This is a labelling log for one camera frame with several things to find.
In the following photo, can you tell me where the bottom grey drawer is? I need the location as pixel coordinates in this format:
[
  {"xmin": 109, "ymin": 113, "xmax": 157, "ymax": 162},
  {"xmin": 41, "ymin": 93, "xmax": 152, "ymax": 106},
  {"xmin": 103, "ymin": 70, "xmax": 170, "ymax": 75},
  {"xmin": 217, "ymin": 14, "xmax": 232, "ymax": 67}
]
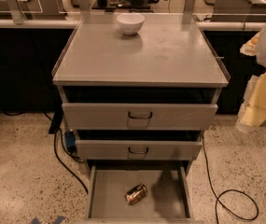
[{"xmin": 85, "ymin": 161, "xmax": 194, "ymax": 224}]

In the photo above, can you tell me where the white horizontal rail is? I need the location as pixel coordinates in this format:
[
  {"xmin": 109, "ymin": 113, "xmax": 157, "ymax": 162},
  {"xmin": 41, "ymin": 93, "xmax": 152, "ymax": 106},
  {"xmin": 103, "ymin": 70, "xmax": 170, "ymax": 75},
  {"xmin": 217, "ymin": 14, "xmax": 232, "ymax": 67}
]
[{"xmin": 0, "ymin": 20, "xmax": 265, "ymax": 31}]

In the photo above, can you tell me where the grey drawer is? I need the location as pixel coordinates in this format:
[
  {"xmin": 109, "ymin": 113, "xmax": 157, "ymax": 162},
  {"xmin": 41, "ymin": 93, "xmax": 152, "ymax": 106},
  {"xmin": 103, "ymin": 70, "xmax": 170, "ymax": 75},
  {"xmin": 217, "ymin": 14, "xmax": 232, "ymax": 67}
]
[
  {"xmin": 61, "ymin": 86, "xmax": 217, "ymax": 131},
  {"xmin": 76, "ymin": 130, "xmax": 202, "ymax": 161},
  {"xmin": 85, "ymin": 161, "xmax": 194, "ymax": 224}
]

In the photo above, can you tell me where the black cable floor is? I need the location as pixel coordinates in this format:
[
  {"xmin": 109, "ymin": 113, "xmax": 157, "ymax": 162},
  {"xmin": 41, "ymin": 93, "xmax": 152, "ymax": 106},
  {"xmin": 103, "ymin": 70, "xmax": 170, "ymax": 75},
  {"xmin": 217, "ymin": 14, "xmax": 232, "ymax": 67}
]
[
  {"xmin": 42, "ymin": 111, "xmax": 90, "ymax": 194},
  {"xmin": 201, "ymin": 134, "xmax": 260, "ymax": 224}
]

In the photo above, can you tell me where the black cable left floor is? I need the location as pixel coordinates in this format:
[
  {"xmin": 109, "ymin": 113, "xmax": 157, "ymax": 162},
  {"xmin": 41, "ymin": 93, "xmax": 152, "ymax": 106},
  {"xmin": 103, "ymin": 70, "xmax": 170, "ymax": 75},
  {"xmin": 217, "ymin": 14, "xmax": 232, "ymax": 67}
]
[{"xmin": 42, "ymin": 111, "xmax": 90, "ymax": 194}]

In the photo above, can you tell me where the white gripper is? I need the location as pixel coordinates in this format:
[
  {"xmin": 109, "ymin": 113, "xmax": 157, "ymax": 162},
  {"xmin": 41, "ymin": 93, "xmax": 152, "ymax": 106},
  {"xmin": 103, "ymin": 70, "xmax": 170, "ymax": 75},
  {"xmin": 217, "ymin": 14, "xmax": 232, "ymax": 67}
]
[{"xmin": 236, "ymin": 33, "xmax": 266, "ymax": 133}]

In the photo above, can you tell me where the white ceramic bowl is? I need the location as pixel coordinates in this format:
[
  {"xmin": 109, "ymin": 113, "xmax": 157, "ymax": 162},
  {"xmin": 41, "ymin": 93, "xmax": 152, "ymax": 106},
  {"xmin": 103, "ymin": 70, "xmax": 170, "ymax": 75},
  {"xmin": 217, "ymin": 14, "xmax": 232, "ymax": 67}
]
[{"xmin": 117, "ymin": 13, "xmax": 145, "ymax": 35}]

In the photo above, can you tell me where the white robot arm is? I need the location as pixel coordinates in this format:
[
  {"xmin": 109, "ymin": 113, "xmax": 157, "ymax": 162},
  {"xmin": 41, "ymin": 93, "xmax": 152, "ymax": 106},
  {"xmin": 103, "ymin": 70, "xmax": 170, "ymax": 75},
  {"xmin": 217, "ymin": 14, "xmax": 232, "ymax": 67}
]
[{"xmin": 236, "ymin": 23, "xmax": 266, "ymax": 133}]

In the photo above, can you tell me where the blue power adapter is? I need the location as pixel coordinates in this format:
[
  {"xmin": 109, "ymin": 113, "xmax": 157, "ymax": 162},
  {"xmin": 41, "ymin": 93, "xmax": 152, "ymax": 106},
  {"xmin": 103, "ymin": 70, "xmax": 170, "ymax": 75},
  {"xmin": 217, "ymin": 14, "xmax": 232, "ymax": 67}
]
[{"xmin": 64, "ymin": 132, "xmax": 76, "ymax": 152}]

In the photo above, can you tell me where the middle grey drawer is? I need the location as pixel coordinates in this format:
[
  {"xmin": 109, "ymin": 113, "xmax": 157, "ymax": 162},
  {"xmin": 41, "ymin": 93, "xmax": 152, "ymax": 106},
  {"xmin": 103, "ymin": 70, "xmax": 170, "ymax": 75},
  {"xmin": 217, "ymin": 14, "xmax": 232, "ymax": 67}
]
[{"xmin": 76, "ymin": 130, "xmax": 202, "ymax": 161}]

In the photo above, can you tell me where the black cable right floor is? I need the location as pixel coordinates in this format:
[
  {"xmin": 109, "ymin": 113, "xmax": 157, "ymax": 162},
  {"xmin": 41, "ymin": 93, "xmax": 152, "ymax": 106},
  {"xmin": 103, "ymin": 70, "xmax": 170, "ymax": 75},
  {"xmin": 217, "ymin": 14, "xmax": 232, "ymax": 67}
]
[{"xmin": 201, "ymin": 134, "xmax": 260, "ymax": 224}]

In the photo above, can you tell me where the grey drawer cabinet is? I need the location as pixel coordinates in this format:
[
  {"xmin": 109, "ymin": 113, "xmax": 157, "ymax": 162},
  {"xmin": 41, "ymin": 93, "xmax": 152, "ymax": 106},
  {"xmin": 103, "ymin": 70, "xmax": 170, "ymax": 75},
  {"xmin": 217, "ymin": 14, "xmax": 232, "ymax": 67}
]
[{"xmin": 51, "ymin": 12, "xmax": 231, "ymax": 224}]

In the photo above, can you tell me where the orange soda can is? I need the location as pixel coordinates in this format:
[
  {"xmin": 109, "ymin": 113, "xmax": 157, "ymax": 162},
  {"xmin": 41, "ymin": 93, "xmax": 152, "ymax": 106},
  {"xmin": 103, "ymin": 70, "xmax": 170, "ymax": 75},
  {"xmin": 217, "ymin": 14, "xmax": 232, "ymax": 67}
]
[{"xmin": 124, "ymin": 183, "xmax": 147, "ymax": 205}]

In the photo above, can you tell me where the top grey drawer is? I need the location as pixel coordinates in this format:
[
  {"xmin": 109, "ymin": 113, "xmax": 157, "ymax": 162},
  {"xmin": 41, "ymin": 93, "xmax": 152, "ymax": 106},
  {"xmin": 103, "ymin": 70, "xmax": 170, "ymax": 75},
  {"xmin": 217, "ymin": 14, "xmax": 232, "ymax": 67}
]
[{"xmin": 61, "ymin": 86, "xmax": 217, "ymax": 131}]

